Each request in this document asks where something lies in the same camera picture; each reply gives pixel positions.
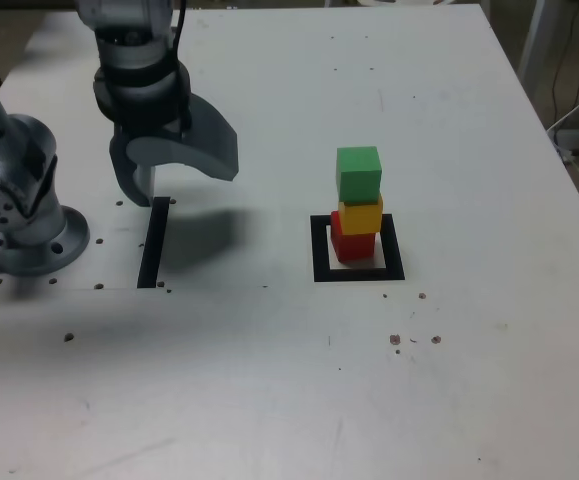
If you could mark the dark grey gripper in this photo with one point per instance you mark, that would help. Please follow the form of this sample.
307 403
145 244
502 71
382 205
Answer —
144 131

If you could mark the green cube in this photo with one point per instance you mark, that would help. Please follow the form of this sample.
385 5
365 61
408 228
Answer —
359 175

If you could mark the yellow cube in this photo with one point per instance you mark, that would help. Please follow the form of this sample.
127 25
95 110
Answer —
361 217

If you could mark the red cube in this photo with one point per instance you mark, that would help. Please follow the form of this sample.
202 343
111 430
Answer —
351 247

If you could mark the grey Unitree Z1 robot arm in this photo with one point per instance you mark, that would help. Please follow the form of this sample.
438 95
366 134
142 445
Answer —
19 150

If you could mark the black tape square outline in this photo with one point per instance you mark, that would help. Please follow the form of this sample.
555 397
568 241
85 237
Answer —
394 250

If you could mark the black tape strip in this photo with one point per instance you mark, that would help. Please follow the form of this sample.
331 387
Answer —
153 245

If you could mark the white frame leg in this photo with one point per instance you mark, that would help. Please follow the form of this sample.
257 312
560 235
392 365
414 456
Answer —
531 40

